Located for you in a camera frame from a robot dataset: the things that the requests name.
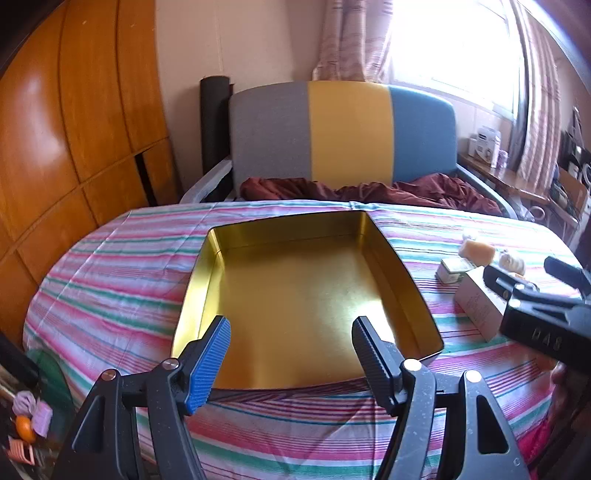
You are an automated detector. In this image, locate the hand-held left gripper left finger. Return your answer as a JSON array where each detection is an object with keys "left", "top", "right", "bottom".
[{"left": 51, "top": 315, "right": 232, "bottom": 480}]

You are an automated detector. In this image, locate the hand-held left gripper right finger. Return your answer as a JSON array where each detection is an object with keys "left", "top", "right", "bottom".
[{"left": 352, "top": 316, "right": 532, "bottom": 480}]

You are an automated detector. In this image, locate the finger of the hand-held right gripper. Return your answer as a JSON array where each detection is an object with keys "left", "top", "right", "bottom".
[
  {"left": 544, "top": 256, "right": 591, "bottom": 301},
  {"left": 484, "top": 265, "right": 539, "bottom": 303}
]

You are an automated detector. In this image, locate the white sock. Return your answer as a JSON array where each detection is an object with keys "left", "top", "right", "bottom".
[{"left": 499, "top": 249, "right": 526, "bottom": 275}]

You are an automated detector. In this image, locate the white medicine carton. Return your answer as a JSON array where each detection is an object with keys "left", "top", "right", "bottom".
[{"left": 453, "top": 265, "right": 509, "bottom": 342}]

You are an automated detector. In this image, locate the green white small box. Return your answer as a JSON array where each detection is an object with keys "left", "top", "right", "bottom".
[{"left": 436, "top": 257, "right": 476, "bottom": 283}]

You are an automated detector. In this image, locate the gold tin box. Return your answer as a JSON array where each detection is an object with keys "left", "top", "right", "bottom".
[{"left": 171, "top": 210, "right": 445, "bottom": 392}]

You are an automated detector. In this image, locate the person's red clothing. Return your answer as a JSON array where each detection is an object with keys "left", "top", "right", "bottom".
[{"left": 517, "top": 364, "right": 591, "bottom": 480}]

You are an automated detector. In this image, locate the wooden side desk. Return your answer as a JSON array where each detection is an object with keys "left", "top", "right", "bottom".
[{"left": 457, "top": 152, "right": 580, "bottom": 232}]

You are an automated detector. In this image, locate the dark cluttered shelf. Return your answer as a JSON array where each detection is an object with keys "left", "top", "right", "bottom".
[{"left": 549, "top": 106, "right": 591, "bottom": 222}]

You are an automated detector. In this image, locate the striped tablecloth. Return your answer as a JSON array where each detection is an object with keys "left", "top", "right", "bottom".
[{"left": 22, "top": 199, "right": 585, "bottom": 480}]

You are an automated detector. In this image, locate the maroon blanket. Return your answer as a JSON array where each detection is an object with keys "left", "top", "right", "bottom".
[{"left": 240, "top": 173, "right": 504, "bottom": 215}]

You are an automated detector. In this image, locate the white appliance box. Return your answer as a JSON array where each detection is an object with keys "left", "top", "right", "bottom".
[{"left": 468, "top": 124, "right": 502, "bottom": 162}]

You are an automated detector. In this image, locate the pink patterned curtain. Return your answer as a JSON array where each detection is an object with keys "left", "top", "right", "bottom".
[
  {"left": 508, "top": 0, "right": 561, "bottom": 185},
  {"left": 311, "top": 0, "right": 398, "bottom": 84}
]

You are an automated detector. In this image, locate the pink packet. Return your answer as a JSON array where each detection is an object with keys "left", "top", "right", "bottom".
[{"left": 32, "top": 401, "right": 52, "bottom": 437}]

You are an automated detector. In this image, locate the lilac cloth roll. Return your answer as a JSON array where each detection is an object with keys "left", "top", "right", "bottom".
[{"left": 13, "top": 391, "right": 38, "bottom": 416}]

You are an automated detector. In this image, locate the grey yellow blue sofa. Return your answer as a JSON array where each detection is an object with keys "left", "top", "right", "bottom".
[{"left": 179, "top": 80, "right": 518, "bottom": 217}]

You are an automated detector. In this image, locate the bright window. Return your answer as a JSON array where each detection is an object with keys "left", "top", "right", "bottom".
[{"left": 383, "top": 0, "right": 527, "bottom": 121}]

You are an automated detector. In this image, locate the black rolled mat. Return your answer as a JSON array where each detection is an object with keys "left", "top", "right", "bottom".
[{"left": 199, "top": 75, "right": 232, "bottom": 178}]

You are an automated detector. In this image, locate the wooden wardrobe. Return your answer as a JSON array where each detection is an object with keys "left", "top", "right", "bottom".
[{"left": 0, "top": 0, "right": 183, "bottom": 347}]

